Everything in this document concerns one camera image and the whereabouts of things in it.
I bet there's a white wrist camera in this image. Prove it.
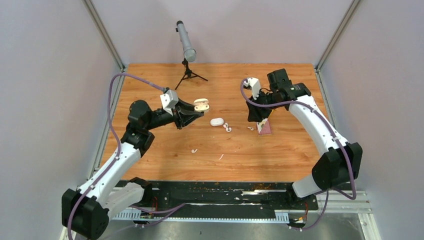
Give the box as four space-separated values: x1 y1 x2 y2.
242 77 261 100
159 89 179 116

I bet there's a white gold-trimmed earbud case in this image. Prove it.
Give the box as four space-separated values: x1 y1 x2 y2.
193 98 210 113

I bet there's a white oval earbud case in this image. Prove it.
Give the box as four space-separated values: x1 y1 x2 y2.
209 117 225 127

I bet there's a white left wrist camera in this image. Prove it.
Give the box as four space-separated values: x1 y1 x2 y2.
159 89 179 116

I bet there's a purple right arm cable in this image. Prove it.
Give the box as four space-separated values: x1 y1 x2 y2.
240 78 358 231

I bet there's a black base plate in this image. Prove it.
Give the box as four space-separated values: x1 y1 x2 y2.
136 181 319 219

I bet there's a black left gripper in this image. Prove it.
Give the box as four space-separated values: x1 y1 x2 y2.
145 96 204 131

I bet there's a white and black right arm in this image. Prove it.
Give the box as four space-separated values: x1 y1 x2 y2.
240 68 363 209

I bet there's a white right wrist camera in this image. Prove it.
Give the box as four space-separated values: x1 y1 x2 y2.
242 77 261 100

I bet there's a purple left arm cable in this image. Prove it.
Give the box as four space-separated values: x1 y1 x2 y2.
67 72 186 240

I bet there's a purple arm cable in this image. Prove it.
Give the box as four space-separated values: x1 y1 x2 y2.
67 72 186 240
240 78 358 231

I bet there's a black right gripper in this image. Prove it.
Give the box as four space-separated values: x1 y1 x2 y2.
246 89 283 122

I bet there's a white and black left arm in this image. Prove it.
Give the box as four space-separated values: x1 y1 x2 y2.
61 93 210 240

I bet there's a black microphone tripod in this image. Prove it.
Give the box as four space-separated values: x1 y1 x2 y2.
174 58 209 90

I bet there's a white cable duct strip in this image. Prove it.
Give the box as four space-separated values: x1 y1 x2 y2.
112 208 291 224

